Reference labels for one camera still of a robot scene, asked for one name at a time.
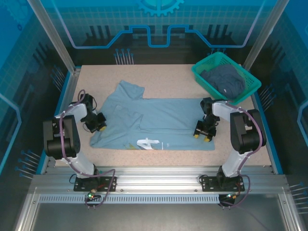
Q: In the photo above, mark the light blue t-shirt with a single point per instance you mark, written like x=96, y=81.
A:
x=163, y=120

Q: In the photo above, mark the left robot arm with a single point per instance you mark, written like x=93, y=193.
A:
x=72, y=144

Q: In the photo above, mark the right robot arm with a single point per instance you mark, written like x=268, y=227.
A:
x=240, y=134

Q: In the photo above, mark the dark blue t-shirt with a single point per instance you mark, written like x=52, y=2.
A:
x=223, y=79

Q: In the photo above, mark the teal plastic basket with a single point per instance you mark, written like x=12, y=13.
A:
x=252, y=83

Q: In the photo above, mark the connector with orange plug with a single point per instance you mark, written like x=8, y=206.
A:
x=233, y=196

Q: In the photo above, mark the connector with green light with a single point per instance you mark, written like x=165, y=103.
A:
x=91, y=194

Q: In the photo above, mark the grey metal bottom panel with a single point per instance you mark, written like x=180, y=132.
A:
x=156, y=217

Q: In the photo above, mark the aluminium corner strut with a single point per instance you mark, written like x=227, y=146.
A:
x=25, y=211
x=290, y=211

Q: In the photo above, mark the aluminium side rail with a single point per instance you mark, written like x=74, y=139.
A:
x=73, y=80

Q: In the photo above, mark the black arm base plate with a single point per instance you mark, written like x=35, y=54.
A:
x=81, y=186
x=211, y=186

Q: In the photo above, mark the aluminium front frame rail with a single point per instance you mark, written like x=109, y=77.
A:
x=156, y=179

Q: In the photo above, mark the aluminium frame post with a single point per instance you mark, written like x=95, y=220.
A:
x=55, y=36
x=264, y=36

